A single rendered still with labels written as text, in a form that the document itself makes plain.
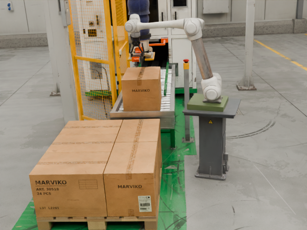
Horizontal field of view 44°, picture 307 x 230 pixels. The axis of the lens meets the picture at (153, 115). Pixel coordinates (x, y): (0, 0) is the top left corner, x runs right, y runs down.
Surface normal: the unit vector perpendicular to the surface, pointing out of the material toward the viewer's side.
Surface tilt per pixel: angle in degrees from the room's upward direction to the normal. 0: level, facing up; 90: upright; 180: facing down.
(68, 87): 90
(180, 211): 0
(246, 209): 0
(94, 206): 90
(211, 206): 0
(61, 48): 90
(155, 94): 90
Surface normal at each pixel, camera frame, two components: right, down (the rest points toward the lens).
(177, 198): -0.05, -0.94
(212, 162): -0.32, 0.34
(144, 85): -0.05, 0.34
